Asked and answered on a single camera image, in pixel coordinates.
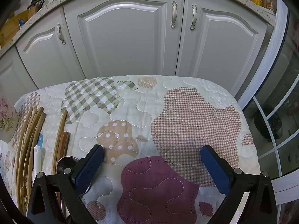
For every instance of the wide grey cabinet door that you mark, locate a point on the wide grey cabinet door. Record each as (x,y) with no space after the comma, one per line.
(126,39)

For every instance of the patchwork quilted tablecloth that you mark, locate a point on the patchwork quilted tablecloth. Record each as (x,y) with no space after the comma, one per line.
(144,112)

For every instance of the clear bottle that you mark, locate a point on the clear bottle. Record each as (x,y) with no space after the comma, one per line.
(271,2)

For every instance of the floral ceramic cup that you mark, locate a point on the floral ceramic cup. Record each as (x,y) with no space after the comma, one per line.
(5,119)

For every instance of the dark brown wooden chopstick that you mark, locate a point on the dark brown wooden chopstick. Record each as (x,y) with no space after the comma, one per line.
(65,144)

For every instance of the wooden knife block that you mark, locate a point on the wooden knife block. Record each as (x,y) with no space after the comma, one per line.
(35,6)

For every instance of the light wooden chopstick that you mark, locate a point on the light wooden chopstick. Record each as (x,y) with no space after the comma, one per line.
(35,126)
(59,135)
(38,130)
(23,130)

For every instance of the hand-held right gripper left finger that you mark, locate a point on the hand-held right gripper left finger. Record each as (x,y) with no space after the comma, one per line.
(90,169)

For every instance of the dark ceramic pot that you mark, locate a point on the dark ceramic pot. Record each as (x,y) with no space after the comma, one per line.
(267,126)

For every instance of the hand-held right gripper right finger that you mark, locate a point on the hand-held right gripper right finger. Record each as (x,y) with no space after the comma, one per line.
(216,171)

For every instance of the gold metal fork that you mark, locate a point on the gold metal fork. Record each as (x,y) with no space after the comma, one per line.
(23,192)

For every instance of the steel spoon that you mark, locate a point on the steel spoon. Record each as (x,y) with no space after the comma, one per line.
(66,164)

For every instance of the white sliding door frame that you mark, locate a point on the white sliding door frame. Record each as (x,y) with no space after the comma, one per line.
(273,51)

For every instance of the wooden cutting board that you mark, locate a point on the wooden cutting board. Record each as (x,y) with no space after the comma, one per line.
(10,29)

